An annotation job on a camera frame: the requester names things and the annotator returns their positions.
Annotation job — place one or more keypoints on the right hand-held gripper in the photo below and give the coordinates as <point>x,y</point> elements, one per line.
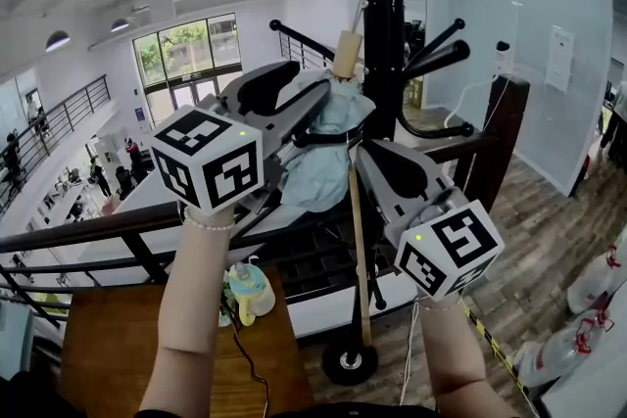
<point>450,249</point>

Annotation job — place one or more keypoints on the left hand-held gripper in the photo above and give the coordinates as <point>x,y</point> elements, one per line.
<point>206,161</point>

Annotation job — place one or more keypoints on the light blue cloth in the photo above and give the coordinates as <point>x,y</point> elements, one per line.
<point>338,112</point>

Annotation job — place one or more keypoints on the black coat rack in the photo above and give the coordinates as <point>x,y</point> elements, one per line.
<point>379,14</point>

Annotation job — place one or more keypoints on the person's right forearm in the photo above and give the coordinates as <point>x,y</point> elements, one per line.
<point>455,357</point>

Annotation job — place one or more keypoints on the person's left forearm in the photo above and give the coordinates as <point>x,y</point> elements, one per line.
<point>196,308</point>

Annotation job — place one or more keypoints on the wooden clothes hanger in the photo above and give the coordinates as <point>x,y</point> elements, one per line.
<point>360,235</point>

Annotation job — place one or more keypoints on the large glass entrance window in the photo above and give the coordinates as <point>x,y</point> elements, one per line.
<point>186,54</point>

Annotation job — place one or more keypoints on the black dome pendant lamp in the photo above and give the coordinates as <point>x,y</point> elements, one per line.
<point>119,25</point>
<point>58,41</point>

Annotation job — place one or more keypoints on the pastel blue yellow bottle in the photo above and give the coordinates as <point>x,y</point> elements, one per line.
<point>255,293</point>

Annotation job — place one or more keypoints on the white paper notice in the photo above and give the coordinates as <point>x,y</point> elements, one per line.
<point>559,59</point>

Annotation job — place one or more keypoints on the yellow black hazard tape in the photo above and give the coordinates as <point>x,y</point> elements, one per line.
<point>495,352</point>

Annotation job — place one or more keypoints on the black balcony railing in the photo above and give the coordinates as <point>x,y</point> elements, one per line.
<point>73,112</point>

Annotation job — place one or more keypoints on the white plastic bag red print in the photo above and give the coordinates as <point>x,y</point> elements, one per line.
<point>563,352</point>
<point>597,279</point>

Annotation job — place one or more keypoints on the dark handrail metal railing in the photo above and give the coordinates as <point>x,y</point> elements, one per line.
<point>98,225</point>

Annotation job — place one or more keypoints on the brown wooden table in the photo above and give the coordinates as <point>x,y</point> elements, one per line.
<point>122,333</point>

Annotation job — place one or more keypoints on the light blue side table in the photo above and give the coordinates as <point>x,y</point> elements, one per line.
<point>12,342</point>

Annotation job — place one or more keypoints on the black office chair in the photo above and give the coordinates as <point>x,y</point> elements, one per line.
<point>24,399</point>

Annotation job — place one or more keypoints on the dark wooden newel post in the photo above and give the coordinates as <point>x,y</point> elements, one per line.
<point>507,122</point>

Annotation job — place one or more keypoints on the white security camera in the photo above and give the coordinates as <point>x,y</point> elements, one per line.
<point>503,56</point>

